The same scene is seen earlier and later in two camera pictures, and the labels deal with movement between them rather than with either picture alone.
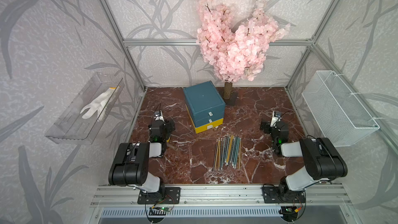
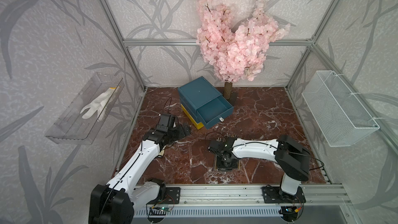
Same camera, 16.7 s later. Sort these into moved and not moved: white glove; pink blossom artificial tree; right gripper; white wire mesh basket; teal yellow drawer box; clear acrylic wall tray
Moved: right gripper; teal yellow drawer box
Not moved: pink blossom artificial tree; white wire mesh basket; white glove; clear acrylic wall tray
